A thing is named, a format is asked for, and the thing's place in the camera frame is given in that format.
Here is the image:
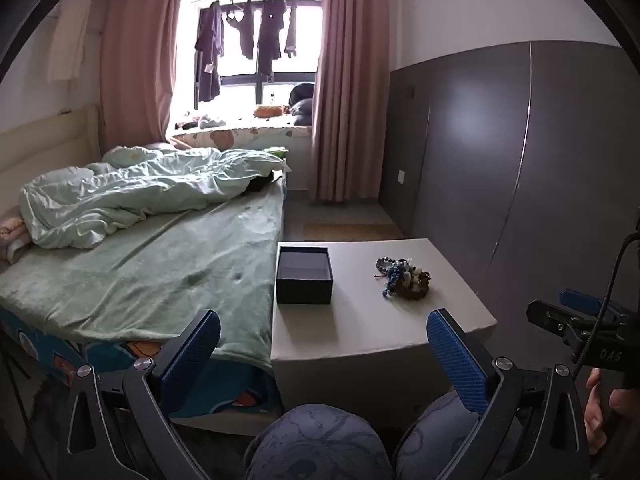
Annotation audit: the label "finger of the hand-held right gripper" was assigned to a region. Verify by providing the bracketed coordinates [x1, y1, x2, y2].
[559, 287, 632, 322]
[526, 299, 601, 348]

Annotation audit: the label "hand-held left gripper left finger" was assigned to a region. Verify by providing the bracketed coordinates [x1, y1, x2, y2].
[56, 308, 222, 480]

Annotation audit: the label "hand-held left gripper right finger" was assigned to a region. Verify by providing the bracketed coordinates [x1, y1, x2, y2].
[426, 308, 592, 480]

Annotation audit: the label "pile of beaded bracelets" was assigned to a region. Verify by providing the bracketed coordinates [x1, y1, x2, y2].
[374, 256, 432, 301]

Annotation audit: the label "black jewelry box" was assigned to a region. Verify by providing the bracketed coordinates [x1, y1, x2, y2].
[275, 245, 334, 306]

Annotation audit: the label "person's right hand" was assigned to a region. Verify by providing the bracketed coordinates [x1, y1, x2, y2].
[584, 367, 640, 456]

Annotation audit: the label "cartoon print bed side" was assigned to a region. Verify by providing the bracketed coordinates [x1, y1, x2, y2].
[0, 305, 283, 421]

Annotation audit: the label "green bed sheet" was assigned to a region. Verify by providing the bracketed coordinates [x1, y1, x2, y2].
[0, 180, 287, 361]

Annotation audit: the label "person's right leg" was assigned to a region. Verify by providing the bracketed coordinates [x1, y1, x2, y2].
[395, 390, 506, 480]

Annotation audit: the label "person's leg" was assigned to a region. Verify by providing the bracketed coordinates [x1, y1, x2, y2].
[395, 390, 506, 480]
[242, 402, 396, 480]

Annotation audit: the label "white low table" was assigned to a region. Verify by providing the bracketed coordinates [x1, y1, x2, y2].
[270, 238, 497, 413]

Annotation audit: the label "person's left leg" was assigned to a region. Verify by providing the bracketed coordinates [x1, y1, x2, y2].
[242, 402, 396, 480]

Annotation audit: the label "grey wardrobe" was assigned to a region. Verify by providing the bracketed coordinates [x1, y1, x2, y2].
[382, 40, 640, 361]

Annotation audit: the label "cardboard sheet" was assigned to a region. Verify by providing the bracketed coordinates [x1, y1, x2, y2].
[302, 220, 406, 242]

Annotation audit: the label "light green quilt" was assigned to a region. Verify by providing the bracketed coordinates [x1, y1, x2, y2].
[19, 146, 292, 251]

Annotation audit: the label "pink blanket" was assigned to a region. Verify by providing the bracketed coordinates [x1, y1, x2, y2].
[0, 205, 32, 263]

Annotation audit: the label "printed window seat cushion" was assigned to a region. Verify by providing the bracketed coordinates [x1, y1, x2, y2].
[167, 125, 313, 153]

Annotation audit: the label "clothes on window seat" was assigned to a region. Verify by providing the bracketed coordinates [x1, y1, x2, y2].
[175, 112, 226, 130]

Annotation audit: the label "beige headboard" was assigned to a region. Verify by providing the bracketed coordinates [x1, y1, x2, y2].
[0, 104, 103, 211]

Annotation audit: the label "orange plush toy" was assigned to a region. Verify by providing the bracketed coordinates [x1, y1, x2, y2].
[252, 104, 291, 120]

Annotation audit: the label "grey pillow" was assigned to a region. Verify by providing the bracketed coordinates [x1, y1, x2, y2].
[290, 100, 315, 126]

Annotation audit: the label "black cushion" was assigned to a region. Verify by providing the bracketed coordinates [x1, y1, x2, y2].
[289, 81, 316, 106]

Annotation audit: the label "pink curtain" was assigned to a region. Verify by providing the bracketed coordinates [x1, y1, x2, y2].
[309, 0, 406, 206]
[100, 0, 191, 153]

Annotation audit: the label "dark hanging garment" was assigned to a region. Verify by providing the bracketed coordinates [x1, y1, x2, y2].
[194, 1, 226, 103]
[256, 0, 287, 82]
[239, 0, 256, 60]
[284, 0, 298, 58]

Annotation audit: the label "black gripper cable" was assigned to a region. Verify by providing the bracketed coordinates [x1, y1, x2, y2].
[572, 230, 640, 376]

